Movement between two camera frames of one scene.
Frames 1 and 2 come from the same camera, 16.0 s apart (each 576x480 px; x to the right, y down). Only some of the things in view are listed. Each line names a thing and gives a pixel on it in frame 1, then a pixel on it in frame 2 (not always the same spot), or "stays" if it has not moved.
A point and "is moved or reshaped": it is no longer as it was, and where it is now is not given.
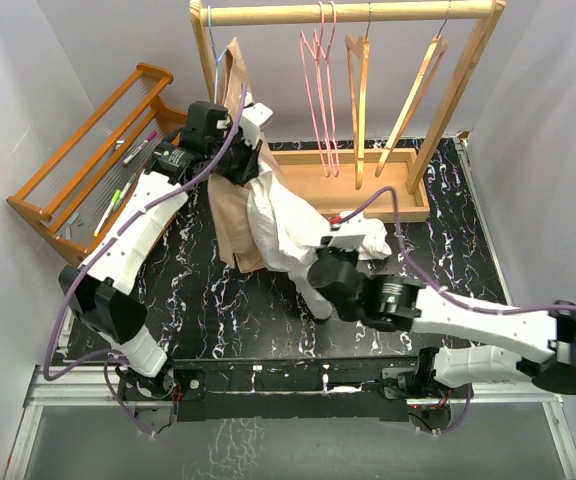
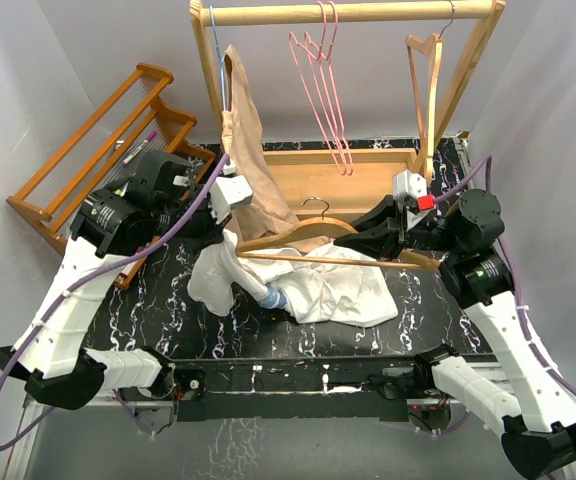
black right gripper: [326, 249] → [379, 242]
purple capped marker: [149, 138] stays
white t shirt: [290, 234] → [337, 292]
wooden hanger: [358, 58] → [323, 229]
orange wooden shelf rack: [80, 190] stays
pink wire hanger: [331, 133] → [323, 55]
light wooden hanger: [440, 47] → [435, 45]
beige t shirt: [235, 241] is moved or reshaped
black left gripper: [251, 167] → [212, 233]
